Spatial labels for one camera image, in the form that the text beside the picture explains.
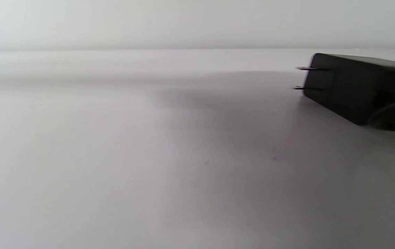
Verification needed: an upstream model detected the black power adapter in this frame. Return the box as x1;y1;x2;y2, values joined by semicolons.
293;53;395;133

